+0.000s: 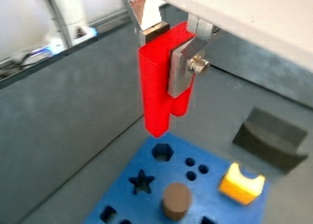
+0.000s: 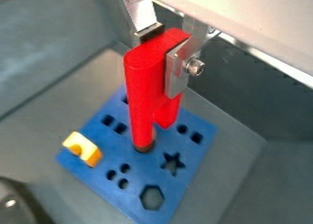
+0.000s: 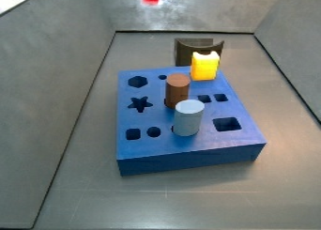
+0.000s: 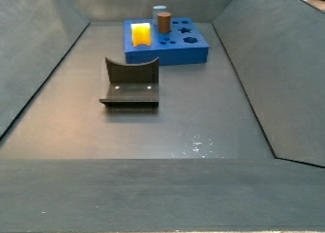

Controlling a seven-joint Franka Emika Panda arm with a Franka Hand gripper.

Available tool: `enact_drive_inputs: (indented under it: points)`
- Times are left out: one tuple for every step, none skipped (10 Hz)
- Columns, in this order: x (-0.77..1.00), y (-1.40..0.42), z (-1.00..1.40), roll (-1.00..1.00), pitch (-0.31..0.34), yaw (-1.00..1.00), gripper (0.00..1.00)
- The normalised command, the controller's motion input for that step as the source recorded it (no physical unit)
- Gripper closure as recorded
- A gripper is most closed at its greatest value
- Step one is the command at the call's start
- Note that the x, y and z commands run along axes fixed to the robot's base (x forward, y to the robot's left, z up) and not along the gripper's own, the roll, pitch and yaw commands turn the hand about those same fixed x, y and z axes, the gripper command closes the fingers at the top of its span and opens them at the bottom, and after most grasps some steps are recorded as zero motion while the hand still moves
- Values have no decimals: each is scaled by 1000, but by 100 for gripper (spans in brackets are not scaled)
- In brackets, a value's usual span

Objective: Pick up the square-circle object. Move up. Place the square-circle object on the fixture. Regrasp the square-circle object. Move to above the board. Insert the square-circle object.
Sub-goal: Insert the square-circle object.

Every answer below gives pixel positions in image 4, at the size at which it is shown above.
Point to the black curved fixture stand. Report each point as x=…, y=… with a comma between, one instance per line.
x=133, y=83

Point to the blue shape-sorter block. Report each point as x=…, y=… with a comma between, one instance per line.
x=176, y=48

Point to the yellow arch block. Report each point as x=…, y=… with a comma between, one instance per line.
x=140, y=32

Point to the brown cylinder peg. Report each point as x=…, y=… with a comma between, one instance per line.
x=163, y=21

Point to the light blue cylinder peg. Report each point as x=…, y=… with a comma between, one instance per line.
x=157, y=9

